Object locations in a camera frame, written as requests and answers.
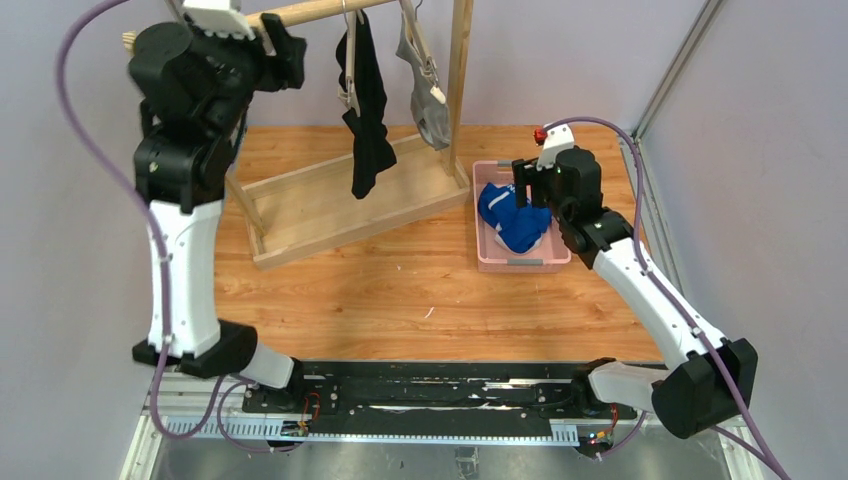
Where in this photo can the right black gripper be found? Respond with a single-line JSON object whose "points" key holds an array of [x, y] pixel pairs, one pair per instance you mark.
{"points": [[524, 182]]}

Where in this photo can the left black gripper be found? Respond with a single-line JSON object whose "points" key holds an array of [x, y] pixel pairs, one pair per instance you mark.
{"points": [[284, 51]]}

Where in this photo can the blue white underwear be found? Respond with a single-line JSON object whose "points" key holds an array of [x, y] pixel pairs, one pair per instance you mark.
{"points": [[519, 230]]}

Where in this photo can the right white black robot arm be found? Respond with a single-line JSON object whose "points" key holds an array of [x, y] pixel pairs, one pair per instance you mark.
{"points": [[708, 378]]}

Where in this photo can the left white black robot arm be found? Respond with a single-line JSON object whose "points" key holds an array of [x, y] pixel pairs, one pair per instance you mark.
{"points": [[196, 90]]}

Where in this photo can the wooden hanger with black underwear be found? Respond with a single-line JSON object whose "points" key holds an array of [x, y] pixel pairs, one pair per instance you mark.
{"points": [[347, 93]]}

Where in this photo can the grey underwear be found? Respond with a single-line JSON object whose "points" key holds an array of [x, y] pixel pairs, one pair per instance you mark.
{"points": [[428, 107]]}

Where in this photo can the wooden hanger with grey underwear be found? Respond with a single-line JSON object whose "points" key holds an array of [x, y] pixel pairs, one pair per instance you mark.
{"points": [[428, 67]]}

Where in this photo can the black underwear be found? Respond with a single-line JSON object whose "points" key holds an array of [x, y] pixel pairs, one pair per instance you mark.
{"points": [[372, 152]]}

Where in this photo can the pink plastic basket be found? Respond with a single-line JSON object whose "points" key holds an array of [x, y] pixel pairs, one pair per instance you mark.
{"points": [[550, 257]]}

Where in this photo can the wooden clothes rack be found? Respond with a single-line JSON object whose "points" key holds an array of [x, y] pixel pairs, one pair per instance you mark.
{"points": [[306, 211]]}

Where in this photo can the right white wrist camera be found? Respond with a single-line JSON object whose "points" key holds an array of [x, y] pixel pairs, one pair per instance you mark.
{"points": [[552, 138]]}

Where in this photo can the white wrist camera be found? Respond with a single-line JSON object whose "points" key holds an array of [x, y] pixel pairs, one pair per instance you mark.
{"points": [[221, 18], [552, 138]]}

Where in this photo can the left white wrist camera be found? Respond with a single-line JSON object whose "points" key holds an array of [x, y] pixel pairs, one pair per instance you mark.
{"points": [[221, 18]]}

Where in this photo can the aluminium frame post right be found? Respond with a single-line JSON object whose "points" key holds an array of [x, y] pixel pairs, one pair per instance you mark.
{"points": [[644, 184]]}

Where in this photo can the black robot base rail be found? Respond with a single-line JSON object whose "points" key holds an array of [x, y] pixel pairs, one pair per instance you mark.
{"points": [[420, 402]]}

